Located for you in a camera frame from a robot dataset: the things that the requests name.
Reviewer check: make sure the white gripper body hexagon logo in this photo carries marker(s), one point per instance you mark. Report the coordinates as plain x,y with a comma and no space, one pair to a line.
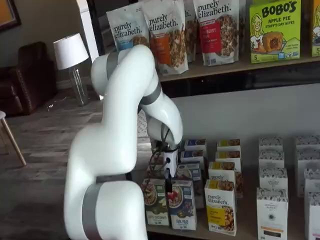
172,161

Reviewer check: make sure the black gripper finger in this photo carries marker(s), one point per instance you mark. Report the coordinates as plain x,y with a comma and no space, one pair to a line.
169,183

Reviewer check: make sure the blue and white oatmeal box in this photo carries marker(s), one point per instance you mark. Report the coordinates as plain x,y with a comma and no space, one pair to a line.
196,175
192,155
182,207
195,143

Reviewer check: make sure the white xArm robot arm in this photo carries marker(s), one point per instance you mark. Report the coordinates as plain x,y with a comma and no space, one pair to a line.
112,125

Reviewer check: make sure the green oatmeal box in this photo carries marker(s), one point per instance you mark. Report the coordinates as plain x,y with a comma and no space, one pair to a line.
158,172
158,157
155,205

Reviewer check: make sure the yellow purely elizabeth box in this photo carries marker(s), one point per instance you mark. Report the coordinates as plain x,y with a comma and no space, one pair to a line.
228,155
228,143
220,207
222,171

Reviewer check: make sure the black metal shelf rack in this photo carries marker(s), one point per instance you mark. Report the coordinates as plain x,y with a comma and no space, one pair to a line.
225,82

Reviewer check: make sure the white patterned pantry box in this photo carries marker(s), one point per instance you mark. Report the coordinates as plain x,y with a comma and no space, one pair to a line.
307,160
271,158
314,215
312,180
272,215
273,177
271,142
307,142

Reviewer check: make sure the green Bobo's apple pie box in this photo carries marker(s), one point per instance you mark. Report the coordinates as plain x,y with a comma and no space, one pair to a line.
275,32

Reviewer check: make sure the yellow Bobo's oat bites box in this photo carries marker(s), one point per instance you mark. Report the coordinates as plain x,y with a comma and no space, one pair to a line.
316,27

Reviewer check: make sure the grey patterned floor mat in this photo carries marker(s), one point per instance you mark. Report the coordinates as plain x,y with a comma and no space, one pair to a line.
143,125

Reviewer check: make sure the orange label granola bag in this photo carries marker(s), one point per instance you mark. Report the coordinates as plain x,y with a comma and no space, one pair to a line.
167,45
192,32

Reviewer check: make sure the red label granola bag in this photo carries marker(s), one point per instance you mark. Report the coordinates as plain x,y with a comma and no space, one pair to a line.
217,32

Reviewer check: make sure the blue label granola bag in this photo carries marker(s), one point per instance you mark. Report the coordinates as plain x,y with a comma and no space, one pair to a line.
125,30

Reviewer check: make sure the white shade glass table lamp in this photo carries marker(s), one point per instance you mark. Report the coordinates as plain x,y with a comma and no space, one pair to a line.
70,50

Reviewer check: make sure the brown leather armchair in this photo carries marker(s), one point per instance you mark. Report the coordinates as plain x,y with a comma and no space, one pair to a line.
32,82

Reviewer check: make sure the white chair wooden legs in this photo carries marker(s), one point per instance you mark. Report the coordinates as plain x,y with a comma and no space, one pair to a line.
12,142

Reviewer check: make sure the dark framed wall picture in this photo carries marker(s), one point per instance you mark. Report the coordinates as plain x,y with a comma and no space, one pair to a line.
17,12

